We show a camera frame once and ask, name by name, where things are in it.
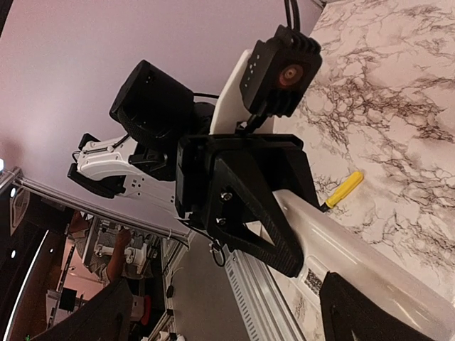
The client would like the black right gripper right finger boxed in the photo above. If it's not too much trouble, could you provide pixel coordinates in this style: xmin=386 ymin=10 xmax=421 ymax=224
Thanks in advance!
xmin=319 ymin=272 xmax=448 ymax=341

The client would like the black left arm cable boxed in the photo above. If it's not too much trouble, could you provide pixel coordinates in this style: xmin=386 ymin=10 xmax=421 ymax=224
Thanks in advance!
xmin=283 ymin=0 xmax=303 ymax=33

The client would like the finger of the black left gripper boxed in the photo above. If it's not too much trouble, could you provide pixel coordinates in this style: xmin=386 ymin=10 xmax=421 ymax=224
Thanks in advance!
xmin=204 ymin=151 xmax=304 ymax=277

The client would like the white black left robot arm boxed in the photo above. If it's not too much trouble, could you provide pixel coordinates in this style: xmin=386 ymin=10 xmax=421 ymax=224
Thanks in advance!
xmin=68 ymin=55 xmax=319 ymax=277

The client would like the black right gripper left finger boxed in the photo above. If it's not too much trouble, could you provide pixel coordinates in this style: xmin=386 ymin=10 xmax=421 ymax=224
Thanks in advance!
xmin=33 ymin=278 xmax=130 ymax=341

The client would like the yellow handled screwdriver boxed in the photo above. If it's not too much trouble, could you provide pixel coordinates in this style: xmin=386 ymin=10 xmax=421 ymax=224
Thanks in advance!
xmin=320 ymin=170 xmax=364 ymax=212

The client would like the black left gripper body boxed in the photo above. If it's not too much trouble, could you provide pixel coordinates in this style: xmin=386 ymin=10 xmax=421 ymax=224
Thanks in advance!
xmin=175 ymin=134 xmax=315 ymax=229

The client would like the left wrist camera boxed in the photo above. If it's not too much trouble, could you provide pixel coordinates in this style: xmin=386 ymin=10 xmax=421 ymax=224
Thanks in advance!
xmin=208 ymin=24 xmax=323 ymax=136

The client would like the white remote control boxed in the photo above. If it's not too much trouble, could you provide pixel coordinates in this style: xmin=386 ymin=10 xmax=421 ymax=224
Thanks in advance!
xmin=273 ymin=190 xmax=454 ymax=340

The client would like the aluminium front frame rail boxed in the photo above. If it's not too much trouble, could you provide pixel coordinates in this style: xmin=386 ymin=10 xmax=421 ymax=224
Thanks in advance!
xmin=1 ymin=168 xmax=305 ymax=340

